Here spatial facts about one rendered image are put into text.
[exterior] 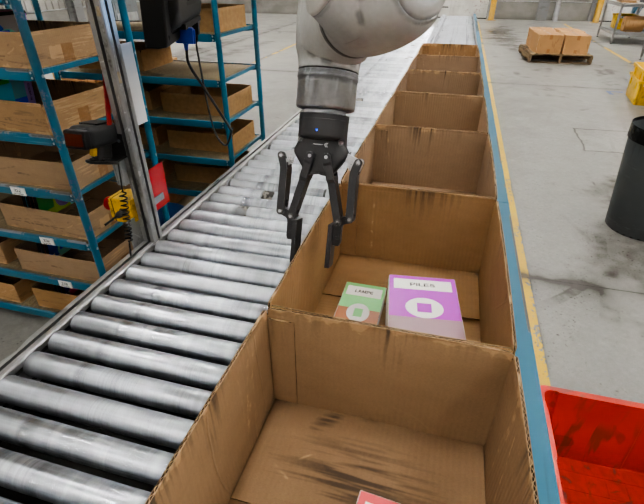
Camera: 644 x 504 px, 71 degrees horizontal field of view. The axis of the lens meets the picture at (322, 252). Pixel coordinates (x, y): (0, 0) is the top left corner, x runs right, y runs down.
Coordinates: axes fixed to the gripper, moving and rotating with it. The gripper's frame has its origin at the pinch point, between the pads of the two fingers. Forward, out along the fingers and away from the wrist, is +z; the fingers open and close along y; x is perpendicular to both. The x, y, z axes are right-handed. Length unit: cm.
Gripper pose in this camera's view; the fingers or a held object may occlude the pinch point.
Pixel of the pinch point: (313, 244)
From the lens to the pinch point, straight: 72.0
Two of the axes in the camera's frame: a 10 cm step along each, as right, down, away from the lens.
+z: -0.9, 9.7, 2.2
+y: -9.6, -1.4, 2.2
